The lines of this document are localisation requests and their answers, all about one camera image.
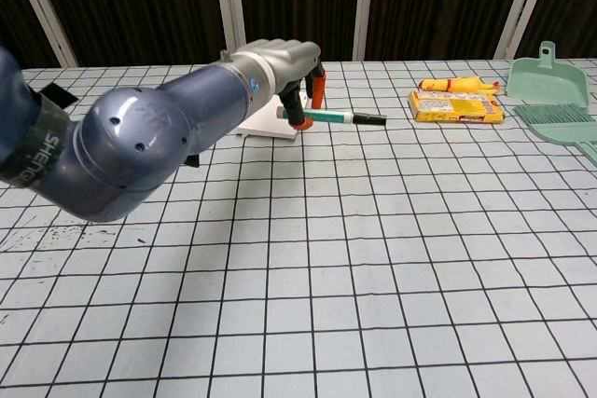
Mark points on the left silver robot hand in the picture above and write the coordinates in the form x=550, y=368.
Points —
x=291, y=60

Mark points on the white green marker body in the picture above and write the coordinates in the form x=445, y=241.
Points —
x=329, y=115

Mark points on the black pen cap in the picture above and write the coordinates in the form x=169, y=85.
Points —
x=370, y=119

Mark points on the left blue robot arm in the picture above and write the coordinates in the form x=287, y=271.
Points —
x=140, y=146

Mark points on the green hand brush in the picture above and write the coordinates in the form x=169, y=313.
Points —
x=557, y=125

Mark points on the white rectangular board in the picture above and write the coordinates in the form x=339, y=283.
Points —
x=266, y=125

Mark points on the yellow rubber chicken toy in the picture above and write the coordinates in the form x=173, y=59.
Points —
x=454, y=84

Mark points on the yellow snack package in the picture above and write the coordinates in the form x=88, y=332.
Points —
x=454, y=106

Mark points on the light blue checkered tablecloth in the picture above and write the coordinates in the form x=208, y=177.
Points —
x=326, y=277

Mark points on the green plastic dustpan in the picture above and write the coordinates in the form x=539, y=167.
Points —
x=545, y=83

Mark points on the white frame post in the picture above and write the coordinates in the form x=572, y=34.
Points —
x=524, y=4
x=229, y=2
x=46, y=20
x=364, y=6

